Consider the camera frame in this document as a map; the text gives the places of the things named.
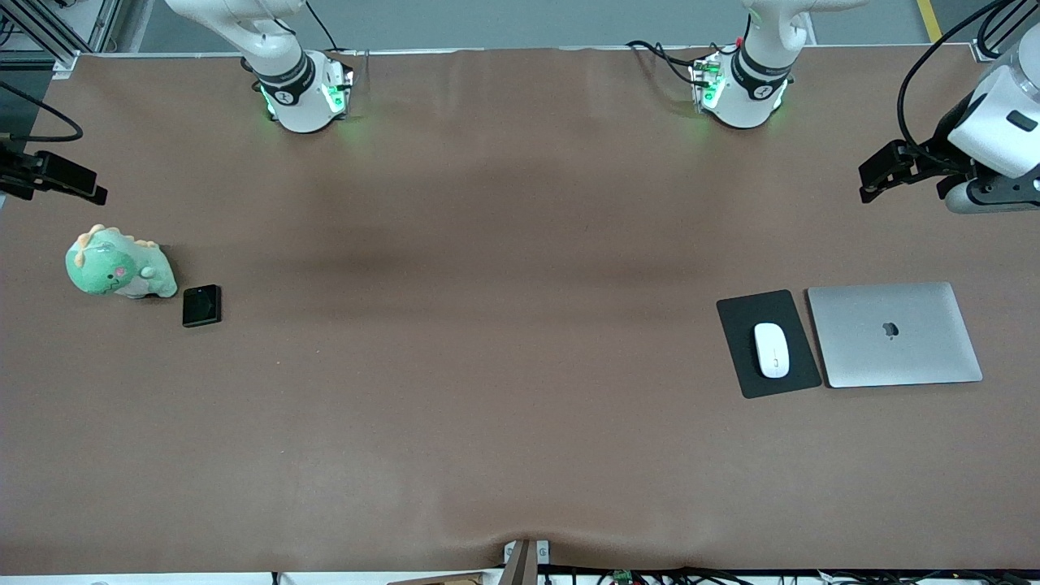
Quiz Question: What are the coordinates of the black flip phone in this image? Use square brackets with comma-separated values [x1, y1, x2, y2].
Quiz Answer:
[182, 284, 222, 328]

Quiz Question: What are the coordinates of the white computer mouse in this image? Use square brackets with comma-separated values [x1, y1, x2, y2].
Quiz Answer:
[753, 323, 791, 379]

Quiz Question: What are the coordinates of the black mouse pad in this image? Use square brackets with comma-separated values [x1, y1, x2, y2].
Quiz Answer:
[716, 289, 823, 400]

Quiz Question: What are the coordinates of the green dinosaur plush toy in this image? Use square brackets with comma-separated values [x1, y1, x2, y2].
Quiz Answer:
[65, 224, 179, 300]

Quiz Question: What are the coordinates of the silver laptop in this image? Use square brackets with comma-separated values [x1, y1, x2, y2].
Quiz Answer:
[806, 281, 984, 389]

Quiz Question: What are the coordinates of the brown table cover mat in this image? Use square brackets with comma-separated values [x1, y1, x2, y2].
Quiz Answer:
[0, 46, 1040, 574]

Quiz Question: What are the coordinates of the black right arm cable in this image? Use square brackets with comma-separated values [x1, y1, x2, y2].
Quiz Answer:
[0, 81, 85, 145]

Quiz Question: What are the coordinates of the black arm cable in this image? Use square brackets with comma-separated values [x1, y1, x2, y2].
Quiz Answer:
[0, 81, 85, 145]
[896, 0, 1040, 163]

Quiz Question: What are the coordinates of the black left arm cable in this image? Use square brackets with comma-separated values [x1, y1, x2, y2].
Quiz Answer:
[896, 0, 1040, 163]

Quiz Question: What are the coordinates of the black base power cable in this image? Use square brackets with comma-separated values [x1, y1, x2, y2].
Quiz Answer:
[305, 0, 340, 51]
[626, 39, 736, 86]

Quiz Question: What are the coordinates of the small metal bracket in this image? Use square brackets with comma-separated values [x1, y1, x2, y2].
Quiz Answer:
[504, 540, 551, 566]

